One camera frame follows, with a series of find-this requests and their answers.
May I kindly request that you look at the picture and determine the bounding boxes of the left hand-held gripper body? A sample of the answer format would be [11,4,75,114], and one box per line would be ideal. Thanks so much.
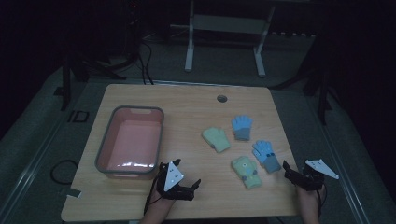
[154,161,194,202]

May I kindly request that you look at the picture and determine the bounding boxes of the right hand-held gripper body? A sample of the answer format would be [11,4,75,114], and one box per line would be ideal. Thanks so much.
[290,159,341,192]

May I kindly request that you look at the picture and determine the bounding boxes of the green glove with face print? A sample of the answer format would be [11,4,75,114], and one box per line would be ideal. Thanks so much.
[231,155,263,190]

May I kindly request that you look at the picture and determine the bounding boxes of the plain green glove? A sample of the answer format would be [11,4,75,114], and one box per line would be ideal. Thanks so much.
[201,126,232,154]

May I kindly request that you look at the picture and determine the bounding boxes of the pink basin with grey rim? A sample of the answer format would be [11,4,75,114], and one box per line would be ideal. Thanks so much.
[94,105,165,180]

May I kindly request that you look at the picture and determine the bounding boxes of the plain blue glove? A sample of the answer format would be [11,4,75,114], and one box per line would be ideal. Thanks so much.
[231,115,254,142]

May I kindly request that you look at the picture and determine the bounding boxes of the person's right hand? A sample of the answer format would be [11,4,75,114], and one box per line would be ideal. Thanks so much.
[295,183,327,207]

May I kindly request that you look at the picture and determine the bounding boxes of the person's left hand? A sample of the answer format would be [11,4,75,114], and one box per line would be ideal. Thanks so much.
[145,193,176,213]

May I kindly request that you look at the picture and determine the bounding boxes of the blue glove with dots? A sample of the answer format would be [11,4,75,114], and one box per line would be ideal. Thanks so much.
[251,139,282,175]

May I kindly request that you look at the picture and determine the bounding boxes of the black tripod stand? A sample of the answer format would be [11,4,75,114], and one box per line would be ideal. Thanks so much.
[53,0,142,112]
[270,31,342,126]

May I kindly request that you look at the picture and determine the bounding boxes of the grey tape piece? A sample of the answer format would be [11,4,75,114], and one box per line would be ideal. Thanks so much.
[65,188,83,200]

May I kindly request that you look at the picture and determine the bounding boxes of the white power strip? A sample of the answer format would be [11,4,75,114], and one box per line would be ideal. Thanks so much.
[270,30,316,38]

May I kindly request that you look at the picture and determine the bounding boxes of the white metal stand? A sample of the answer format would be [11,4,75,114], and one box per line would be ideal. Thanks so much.
[169,0,276,78]

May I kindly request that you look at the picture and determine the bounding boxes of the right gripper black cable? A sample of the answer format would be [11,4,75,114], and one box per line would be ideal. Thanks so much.
[315,183,328,218]

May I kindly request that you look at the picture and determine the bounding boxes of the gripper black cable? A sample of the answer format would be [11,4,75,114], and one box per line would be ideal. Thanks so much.
[315,183,328,218]
[143,173,163,217]

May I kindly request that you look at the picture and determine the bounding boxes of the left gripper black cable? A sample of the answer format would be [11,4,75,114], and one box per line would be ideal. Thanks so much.
[143,173,163,217]

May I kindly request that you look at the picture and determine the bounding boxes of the black hanging cables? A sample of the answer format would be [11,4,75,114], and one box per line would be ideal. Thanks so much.
[136,39,155,86]

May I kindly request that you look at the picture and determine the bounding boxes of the black floor cable loop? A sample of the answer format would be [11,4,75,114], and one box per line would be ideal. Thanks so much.
[49,159,79,186]

